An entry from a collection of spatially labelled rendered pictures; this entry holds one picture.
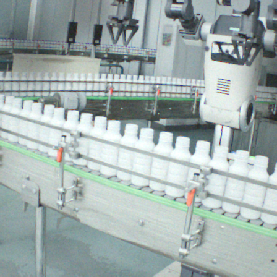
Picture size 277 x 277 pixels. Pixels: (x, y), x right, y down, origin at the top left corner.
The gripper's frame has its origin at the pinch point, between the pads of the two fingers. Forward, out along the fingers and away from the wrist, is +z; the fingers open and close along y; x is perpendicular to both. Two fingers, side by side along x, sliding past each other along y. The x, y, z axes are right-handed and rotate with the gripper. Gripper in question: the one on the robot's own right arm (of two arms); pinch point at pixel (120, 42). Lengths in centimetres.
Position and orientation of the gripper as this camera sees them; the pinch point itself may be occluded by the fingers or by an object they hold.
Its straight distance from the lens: 145.1
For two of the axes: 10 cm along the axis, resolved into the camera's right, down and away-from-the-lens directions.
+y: -5.5, 0.8, -8.3
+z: -1.3, 9.7, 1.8
